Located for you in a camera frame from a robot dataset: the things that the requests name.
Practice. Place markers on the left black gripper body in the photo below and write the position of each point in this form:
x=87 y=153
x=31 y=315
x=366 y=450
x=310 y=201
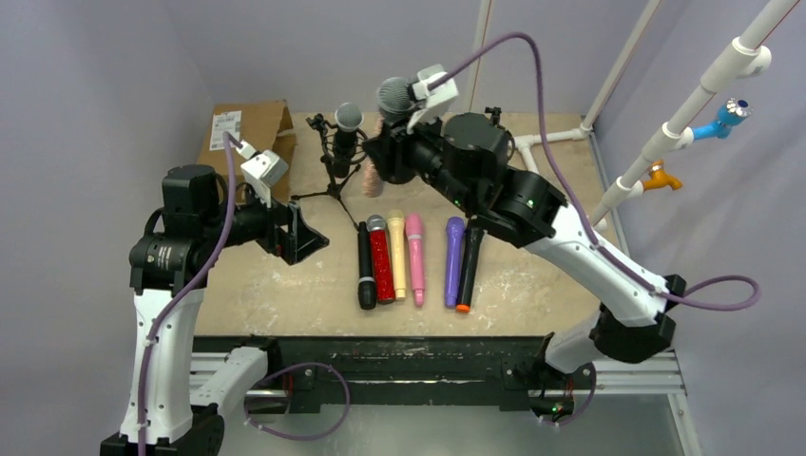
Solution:
x=283 y=229

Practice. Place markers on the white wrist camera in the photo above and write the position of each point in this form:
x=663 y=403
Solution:
x=261 y=170
x=432 y=97

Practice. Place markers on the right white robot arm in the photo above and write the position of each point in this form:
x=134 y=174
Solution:
x=466 y=161

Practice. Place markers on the purple microphone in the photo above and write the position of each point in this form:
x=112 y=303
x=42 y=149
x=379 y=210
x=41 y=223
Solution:
x=455 y=229

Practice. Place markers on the white PVC pipe frame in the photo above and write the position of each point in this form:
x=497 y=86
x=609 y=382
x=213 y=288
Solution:
x=747 y=189

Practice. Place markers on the black orange-tipped microphone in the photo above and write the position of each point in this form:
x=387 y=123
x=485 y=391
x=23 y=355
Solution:
x=471 y=255

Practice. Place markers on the multicolour glitter microphone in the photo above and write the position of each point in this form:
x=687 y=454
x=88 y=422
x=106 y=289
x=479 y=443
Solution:
x=394 y=107

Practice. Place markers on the tripod microphone stand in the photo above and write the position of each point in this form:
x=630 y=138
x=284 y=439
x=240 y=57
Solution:
x=335 y=185

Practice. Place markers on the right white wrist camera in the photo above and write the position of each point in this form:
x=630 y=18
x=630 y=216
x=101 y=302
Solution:
x=432 y=97

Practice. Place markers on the cream microphone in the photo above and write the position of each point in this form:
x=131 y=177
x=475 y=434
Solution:
x=396 y=227

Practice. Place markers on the pink microphone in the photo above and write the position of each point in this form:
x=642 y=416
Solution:
x=414 y=231

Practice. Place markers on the brown cardboard box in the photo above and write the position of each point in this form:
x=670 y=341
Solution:
x=265 y=125

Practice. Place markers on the blue pipe fitting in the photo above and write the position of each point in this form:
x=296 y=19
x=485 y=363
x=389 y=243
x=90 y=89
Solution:
x=730 y=114

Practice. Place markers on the orange pipe fitting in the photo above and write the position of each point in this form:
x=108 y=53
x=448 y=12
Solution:
x=658 y=178

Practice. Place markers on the tripod shock mount stand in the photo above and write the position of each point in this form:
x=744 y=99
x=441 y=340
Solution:
x=494 y=113

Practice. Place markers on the small black microphone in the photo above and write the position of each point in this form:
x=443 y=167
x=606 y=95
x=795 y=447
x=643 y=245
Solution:
x=366 y=286

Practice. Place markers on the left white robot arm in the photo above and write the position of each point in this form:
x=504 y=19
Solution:
x=201 y=215

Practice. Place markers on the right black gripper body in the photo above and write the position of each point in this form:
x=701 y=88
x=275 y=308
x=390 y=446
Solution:
x=395 y=145

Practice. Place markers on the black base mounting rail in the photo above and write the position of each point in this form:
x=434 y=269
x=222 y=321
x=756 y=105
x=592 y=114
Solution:
x=504 y=372

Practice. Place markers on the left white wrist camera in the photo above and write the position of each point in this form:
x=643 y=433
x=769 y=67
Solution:
x=261 y=170

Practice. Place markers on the red glitter microphone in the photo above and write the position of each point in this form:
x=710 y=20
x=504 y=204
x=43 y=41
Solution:
x=383 y=274

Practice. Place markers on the black glitter microphone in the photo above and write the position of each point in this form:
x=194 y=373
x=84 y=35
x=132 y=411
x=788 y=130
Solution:
x=348 y=119

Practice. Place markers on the aluminium rail frame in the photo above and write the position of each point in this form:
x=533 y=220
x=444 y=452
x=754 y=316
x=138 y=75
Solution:
x=660 y=376

